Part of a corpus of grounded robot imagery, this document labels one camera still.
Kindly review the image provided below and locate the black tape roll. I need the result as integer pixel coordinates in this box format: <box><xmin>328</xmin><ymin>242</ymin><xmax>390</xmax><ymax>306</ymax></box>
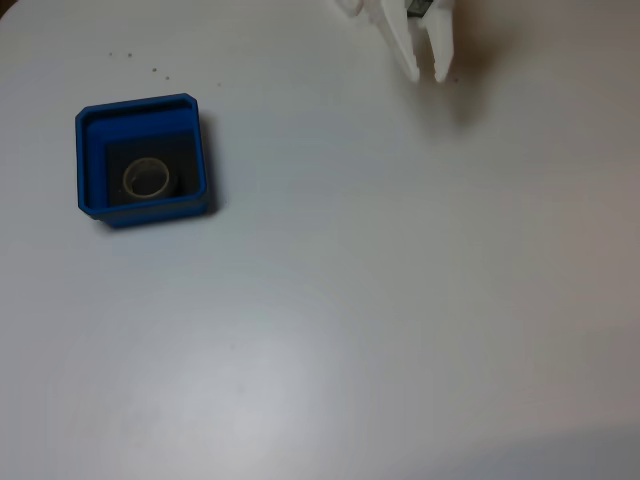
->
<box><xmin>121</xmin><ymin>156</ymin><xmax>187</xmax><ymax>202</ymax></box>

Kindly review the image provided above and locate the black pad box liner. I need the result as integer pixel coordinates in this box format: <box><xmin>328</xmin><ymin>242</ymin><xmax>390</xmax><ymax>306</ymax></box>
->
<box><xmin>103</xmin><ymin>128</ymin><xmax>201</xmax><ymax>207</ymax></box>

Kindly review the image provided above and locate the blue plastic box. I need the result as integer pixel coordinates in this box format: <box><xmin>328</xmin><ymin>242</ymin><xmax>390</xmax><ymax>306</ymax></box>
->
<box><xmin>74</xmin><ymin>92</ymin><xmax>217</xmax><ymax>230</ymax></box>

